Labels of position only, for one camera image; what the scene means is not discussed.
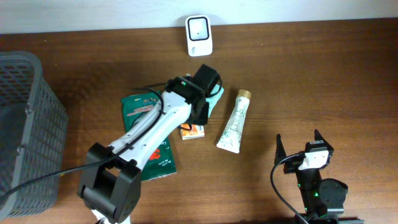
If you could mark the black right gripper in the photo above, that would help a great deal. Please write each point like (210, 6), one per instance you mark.
(291, 165)

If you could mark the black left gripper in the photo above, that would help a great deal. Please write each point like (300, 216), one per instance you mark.
(203, 116)

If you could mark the mint green tissue pack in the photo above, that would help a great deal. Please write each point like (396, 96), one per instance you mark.
(215, 98)

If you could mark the orange small box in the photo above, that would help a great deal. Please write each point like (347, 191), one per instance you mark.
(192, 131)

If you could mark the white bamboo print tube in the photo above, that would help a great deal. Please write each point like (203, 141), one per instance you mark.
(230, 139)

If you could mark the green 3M gloves packet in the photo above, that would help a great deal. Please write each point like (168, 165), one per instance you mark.
(161, 163)

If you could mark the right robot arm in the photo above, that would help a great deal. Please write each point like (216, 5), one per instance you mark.
(323, 199)

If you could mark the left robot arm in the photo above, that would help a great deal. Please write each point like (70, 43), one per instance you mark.
(111, 185)

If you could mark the white barcode scanner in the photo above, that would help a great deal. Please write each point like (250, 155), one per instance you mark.
(199, 36)

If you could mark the grey plastic mesh basket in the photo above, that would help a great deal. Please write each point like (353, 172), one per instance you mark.
(33, 121)

